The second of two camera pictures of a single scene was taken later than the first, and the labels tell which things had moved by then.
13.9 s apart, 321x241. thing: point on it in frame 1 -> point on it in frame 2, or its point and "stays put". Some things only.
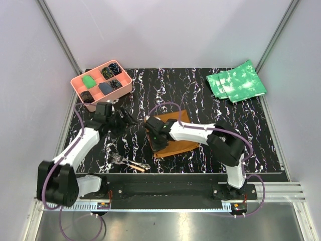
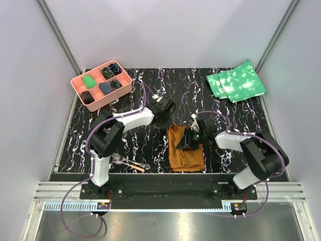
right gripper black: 155,146 -> 182,144
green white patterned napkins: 236,84 stays put
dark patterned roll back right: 115,69 stays put
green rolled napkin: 89,81 stays put
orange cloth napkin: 175,146 -> 181,159
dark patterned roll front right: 115,84 stays put
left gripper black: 127,119 -> 167,124
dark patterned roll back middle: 107,73 stays put
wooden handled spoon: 137,167 stays put
